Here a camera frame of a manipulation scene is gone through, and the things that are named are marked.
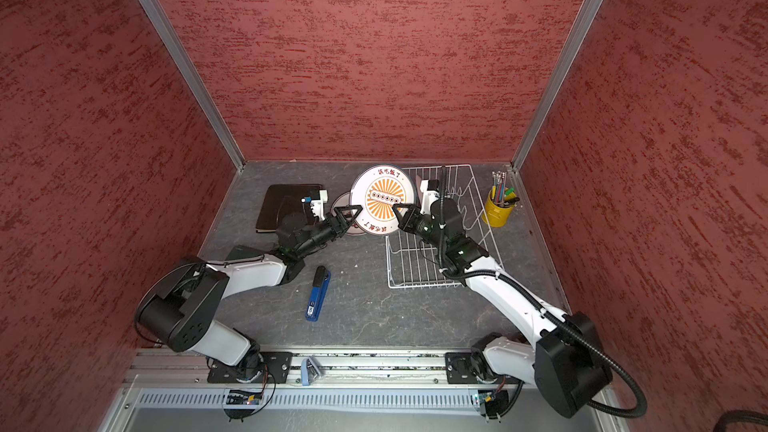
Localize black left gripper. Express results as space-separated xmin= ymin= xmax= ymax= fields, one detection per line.
xmin=296 ymin=205 xmax=363 ymax=256

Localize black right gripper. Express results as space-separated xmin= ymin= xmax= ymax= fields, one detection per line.
xmin=392 ymin=203 xmax=448 ymax=251

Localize white round plate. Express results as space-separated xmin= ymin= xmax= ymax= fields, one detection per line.
xmin=350 ymin=164 xmax=416 ymax=236
xmin=329 ymin=190 xmax=364 ymax=236

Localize dark square plate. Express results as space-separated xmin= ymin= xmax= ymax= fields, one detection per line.
xmin=255 ymin=183 xmax=324 ymax=233

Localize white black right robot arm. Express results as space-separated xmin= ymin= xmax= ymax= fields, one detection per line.
xmin=392 ymin=200 xmax=613 ymax=418

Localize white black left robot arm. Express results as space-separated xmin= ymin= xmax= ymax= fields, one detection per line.
xmin=134 ymin=205 xmax=363 ymax=383

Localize blue black stapler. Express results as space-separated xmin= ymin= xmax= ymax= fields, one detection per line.
xmin=305 ymin=266 xmax=331 ymax=322

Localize yellow pen cup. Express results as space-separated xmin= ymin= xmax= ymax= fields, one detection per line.
xmin=481 ymin=187 xmax=519 ymax=228

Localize pens in cup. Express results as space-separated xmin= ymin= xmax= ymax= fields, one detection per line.
xmin=489 ymin=171 xmax=520 ymax=208

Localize green sponge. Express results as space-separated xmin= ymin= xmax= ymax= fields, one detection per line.
xmin=224 ymin=245 xmax=270 ymax=263

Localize blue white clip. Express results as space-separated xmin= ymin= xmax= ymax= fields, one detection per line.
xmin=300 ymin=357 xmax=324 ymax=387

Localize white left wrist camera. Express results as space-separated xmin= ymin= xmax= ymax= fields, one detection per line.
xmin=301 ymin=189 xmax=328 ymax=222

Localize white wire dish rack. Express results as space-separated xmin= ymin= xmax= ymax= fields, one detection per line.
xmin=385 ymin=164 xmax=500 ymax=289

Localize black corrugated cable conduit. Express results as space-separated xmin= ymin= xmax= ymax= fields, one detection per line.
xmin=436 ymin=165 xmax=649 ymax=420

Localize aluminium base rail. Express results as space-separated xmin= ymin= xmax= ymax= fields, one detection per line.
xmin=122 ymin=348 xmax=517 ymax=416

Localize aluminium left corner post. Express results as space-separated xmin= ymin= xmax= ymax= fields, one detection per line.
xmin=138 ymin=0 xmax=247 ymax=173

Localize aluminium corner post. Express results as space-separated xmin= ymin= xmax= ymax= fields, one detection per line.
xmin=511 ymin=0 xmax=604 ymax=174
xmin=138 ymin=0 xmax=247 ymax=173

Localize aluminium right corner post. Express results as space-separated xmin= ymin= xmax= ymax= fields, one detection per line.
xmin=511 ymin=0 xmax=604 ymax=174

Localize black cable bottom right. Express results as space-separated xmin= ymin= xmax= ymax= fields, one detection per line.
xmin=712 ymin=409 xmax=768 ymax=432

